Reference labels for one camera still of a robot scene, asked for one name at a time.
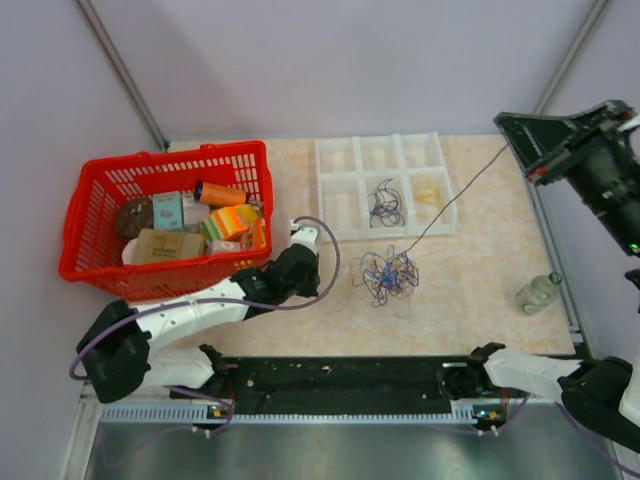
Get grey white box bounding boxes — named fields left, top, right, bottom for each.
left=182, top=193, right=210, bottom=233

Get rainbow striped box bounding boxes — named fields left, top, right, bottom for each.
left=199, top=203, right=265, bottom=246

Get light blue box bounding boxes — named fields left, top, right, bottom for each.
left=152, top=191, right=184, bottom=232

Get multicolour cable bundle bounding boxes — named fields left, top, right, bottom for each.
left=333, top=142, right=516, bottom=321

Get slotted grey cable duct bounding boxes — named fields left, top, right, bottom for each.
left=99, top=402, right=516, bottom=424

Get red plastic basket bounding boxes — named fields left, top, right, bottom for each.
left=58, top=140, right=274, bottom=302

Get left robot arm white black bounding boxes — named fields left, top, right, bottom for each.
left=76, top=243, right=319, bottom=404

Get brown round cookie pack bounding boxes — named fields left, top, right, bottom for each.
left=114, top=197, right=154, bottom=240

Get orange cylinder can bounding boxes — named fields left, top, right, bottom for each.
left=193, top=181, right=247, bottom=207

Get aluminium frame post left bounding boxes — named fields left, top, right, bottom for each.
left=73, top=0, right=169, bottom=151

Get yellow cable in tray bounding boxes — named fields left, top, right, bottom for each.
left=412, top=174, right=444, bottom=219

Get purple cable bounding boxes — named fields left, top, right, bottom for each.
left=367, top=178, right=406, bottom=230

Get aluminium frame post right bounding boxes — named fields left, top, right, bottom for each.
left=532, top=0, right=613, bottom=115

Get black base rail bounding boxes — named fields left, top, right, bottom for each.
left=203, top=356, right=509, bottom=416

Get aluminium frame post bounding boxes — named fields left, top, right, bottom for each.
left=73, top=0, right=169, bottom=151
left=532, top=0, right=613, bottom=115

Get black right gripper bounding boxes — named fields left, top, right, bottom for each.
left=487, top=96, right=640, bottom=254

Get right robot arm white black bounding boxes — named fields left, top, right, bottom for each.
left=466, top=100, right=639, bottom=451

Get white compartment organizer tray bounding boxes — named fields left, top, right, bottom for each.
left=315, top=132, right=457, bottom=241

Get brown cardboard box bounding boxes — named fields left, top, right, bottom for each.
left=131, top=229, right=205, bottom=265

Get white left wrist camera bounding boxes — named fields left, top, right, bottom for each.
left=289, top=222, right=319, bottom=254

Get clear plastic bottle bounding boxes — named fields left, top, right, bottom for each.
left=515, top=272, right=563, bottom=315

